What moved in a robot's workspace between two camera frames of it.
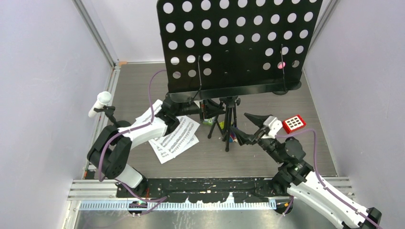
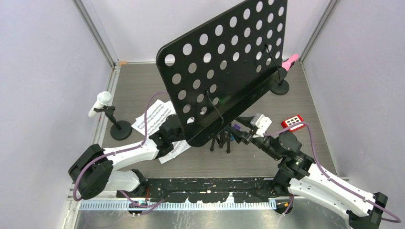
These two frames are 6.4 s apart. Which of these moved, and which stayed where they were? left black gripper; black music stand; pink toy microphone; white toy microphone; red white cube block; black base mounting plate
Moved: pink toy microphone; black music stand; left black gripper
Stayed: black base mounting plate; white toy microphone; red white cube block
